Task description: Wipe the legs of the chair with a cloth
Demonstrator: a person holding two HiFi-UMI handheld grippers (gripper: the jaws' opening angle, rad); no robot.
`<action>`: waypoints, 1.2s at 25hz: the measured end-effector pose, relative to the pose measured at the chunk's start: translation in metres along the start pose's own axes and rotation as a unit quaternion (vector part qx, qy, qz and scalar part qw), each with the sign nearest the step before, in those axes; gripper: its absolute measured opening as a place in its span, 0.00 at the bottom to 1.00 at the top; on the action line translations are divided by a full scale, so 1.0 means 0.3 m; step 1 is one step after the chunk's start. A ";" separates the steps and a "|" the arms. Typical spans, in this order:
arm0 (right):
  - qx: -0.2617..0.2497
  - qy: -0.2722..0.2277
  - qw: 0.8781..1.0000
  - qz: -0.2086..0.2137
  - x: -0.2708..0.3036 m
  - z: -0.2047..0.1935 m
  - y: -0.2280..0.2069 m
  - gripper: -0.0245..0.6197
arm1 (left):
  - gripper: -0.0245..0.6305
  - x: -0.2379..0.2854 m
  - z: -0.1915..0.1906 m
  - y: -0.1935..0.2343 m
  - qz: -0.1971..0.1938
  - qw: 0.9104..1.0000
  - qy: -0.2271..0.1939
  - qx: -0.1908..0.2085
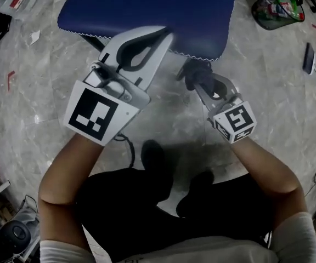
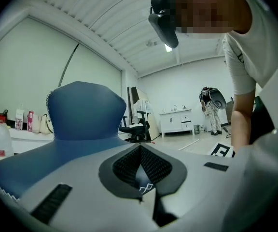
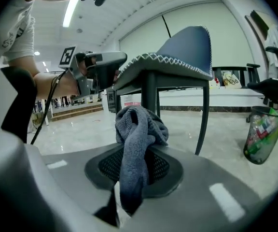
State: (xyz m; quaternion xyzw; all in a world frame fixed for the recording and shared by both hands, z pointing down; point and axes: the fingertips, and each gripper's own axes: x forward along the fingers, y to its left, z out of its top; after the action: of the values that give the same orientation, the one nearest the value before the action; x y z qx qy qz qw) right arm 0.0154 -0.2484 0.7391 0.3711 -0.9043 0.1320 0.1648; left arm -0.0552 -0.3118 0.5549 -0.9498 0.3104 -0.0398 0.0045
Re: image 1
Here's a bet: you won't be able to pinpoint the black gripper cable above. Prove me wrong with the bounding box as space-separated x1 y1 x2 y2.
113 134 136 169

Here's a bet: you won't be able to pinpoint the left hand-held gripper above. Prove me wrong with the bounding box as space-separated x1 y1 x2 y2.
64 25 174 147

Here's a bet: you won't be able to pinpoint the person's black shoe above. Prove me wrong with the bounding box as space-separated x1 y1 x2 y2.
193 171 215 187
141 140 166 172

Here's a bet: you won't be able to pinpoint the black helmet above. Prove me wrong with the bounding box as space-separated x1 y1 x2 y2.
0 220 32 259

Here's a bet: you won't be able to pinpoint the black wire mesh waste bin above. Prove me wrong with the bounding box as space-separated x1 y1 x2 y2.
251 0 306 31

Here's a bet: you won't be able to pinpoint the person's right forearm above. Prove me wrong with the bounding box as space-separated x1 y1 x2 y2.
230 136 309 230

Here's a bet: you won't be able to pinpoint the person's left forearm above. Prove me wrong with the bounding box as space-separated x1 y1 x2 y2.
38 132 106 248

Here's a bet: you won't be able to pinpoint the dark cloth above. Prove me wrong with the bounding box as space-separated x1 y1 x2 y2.
176 59 218 98

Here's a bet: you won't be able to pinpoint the person's black shorts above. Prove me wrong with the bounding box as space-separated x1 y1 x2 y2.
75 168 275 254

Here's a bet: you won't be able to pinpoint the person's left black shoe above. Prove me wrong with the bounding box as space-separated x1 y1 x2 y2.
141 140 166 172

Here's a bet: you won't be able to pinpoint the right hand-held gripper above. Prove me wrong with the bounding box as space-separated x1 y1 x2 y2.
194 73 258 145

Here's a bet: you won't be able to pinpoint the person's right black shoe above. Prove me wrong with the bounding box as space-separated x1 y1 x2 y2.
193 171 215 187

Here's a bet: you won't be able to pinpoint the grey cloth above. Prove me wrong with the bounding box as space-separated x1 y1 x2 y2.
14 207 41 230

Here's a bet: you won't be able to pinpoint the person's white t-shirt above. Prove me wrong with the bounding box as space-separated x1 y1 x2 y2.
39 211 316 263

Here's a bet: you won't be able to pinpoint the blue chair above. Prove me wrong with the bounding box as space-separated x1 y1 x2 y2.
57 0 237 83

